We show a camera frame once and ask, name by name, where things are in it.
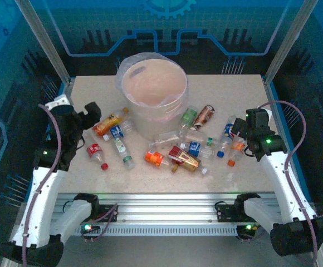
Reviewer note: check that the blue cap cola bottle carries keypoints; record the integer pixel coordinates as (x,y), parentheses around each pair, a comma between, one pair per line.
(227,132)

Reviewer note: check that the orange yellow label bottle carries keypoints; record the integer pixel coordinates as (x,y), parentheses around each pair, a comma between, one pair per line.
(108,123)

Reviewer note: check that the red label red cap bottle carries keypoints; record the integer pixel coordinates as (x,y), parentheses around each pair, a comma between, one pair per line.
(94,150)

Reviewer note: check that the blue label clear bottle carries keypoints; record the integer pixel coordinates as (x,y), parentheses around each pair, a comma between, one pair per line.
(195,148)
(117,131)

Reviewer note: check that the copper brown coffee bottle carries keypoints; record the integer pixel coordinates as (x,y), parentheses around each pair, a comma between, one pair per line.
(204,116)

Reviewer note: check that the green white label bottle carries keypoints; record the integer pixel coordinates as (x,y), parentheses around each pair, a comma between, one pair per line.
(121,147)

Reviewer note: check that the clear bottle peach base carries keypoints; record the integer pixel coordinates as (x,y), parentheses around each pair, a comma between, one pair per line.
(196,136)

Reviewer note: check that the white plastic bin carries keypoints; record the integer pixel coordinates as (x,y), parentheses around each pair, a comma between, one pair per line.
(150,122)

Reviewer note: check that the red gold label bottle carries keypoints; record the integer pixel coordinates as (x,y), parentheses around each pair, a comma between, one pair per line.
(188,162)

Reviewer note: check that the clear square unlabelled bottle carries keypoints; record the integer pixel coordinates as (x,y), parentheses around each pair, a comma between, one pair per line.
(165,139)

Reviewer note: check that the orange label white cap bottle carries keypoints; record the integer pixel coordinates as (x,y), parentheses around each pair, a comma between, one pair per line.
(153,158)

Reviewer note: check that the brown cap bottle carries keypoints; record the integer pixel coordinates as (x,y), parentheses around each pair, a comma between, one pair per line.
(175,167)

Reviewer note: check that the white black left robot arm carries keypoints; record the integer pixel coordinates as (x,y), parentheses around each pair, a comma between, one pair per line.
(47,194)

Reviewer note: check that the clear plastic bin liner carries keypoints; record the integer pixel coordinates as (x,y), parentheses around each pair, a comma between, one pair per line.
(150,83)

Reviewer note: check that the green label clear bottle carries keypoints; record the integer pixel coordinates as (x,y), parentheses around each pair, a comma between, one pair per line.
(189,116)

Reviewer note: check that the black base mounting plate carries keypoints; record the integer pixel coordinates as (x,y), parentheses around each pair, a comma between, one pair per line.
(108,212)
(225,212)

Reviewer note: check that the small LED circuit board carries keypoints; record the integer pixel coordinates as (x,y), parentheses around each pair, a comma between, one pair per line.
(247,227)
(87,228)

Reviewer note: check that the aluminium frame post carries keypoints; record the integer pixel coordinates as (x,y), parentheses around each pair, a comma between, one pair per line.
(291,36)
(42,36)

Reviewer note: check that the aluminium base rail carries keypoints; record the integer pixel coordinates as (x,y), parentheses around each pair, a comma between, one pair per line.
(164,208)

